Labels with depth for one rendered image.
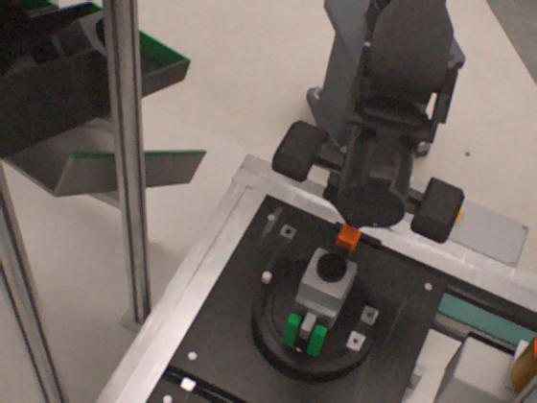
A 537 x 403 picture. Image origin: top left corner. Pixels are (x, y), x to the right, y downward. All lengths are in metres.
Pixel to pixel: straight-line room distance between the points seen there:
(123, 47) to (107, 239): 0.50
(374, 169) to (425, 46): 0.11
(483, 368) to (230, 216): 0.46
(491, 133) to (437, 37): 0.63
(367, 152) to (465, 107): 0.64
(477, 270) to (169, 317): 0.37
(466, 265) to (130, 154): 0.46
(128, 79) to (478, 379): 0.35
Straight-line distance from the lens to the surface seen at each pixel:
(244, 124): 1.24
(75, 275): 1.10
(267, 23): 1.38
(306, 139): 0.84
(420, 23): 0.70
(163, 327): 0.96
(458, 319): 1.02
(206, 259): 1.00
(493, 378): 0.66
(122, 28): 0.65
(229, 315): 0.95
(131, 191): 0.81
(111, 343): 1.06
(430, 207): 0.82
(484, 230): 1.08
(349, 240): 0.89
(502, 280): 1.06
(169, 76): 0.82
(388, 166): 0.69
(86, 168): 0.79
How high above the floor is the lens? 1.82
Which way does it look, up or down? 55 degrees down
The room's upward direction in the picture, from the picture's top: 10 degrees clockwise
